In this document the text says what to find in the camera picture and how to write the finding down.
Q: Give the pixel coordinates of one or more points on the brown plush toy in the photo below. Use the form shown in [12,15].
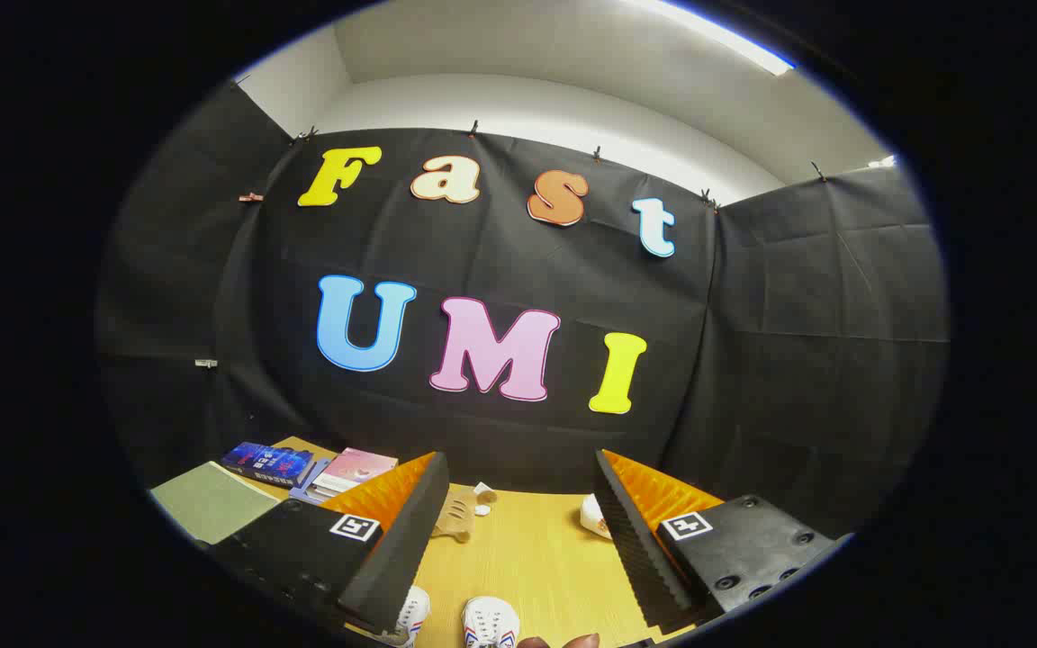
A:
[457,517]

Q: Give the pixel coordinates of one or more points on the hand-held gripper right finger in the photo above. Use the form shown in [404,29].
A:
[635,549]

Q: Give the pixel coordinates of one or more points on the pale green fabric storage box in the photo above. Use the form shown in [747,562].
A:
[212,504]

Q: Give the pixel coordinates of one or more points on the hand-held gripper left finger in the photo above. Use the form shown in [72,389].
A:
[397,558]

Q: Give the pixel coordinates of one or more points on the pink cover book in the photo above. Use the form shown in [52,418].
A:
[355,468]

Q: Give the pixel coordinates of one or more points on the blue glossy book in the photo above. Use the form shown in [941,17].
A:
[266,462]

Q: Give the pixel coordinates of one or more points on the white canvas shoe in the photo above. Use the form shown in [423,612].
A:
[490,623]
[412,612]

